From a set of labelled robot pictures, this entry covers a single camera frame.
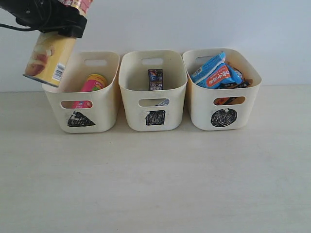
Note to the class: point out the cream bin with circle mark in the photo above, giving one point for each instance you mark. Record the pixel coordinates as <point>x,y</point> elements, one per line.
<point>227,109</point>

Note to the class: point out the blue white milk carton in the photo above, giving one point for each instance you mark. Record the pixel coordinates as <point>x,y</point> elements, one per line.
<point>165,102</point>

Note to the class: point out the pink chips can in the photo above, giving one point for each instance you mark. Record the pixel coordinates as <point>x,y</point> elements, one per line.
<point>94,82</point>

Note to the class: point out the cream bin with square mark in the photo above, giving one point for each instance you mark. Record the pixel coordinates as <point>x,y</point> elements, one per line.
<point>139,103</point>

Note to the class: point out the orange noodle packet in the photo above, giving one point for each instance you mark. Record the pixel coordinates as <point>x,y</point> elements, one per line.
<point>245,83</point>

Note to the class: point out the yellow chips can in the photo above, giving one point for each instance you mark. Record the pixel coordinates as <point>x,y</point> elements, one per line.
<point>52,51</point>

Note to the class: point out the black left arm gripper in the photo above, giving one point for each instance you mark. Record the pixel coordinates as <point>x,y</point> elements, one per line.
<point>45,15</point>

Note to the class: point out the cream bin with triangle mark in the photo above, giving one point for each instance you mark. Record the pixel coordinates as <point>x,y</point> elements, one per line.
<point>86,112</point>

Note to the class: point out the blue noodle packet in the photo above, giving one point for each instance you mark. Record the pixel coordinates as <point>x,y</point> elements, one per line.
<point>213,73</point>

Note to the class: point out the purple drink carton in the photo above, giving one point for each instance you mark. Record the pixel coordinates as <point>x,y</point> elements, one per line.
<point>155,78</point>

